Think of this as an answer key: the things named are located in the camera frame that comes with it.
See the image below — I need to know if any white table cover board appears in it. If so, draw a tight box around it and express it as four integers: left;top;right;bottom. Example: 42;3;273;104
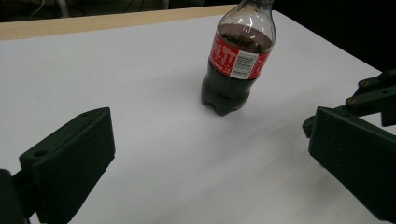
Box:
0;10;396;224

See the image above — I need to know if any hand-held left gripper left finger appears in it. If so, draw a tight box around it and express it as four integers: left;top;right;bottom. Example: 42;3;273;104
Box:
19;106;116;224

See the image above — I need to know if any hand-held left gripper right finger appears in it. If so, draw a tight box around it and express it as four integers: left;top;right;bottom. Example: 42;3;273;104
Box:
308;106;396;223

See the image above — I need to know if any cola bottle with red cap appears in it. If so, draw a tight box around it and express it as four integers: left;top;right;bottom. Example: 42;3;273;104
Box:
200;0;277;117

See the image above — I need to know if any wooden table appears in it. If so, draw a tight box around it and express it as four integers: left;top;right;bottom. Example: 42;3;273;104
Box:
0;4;239;41

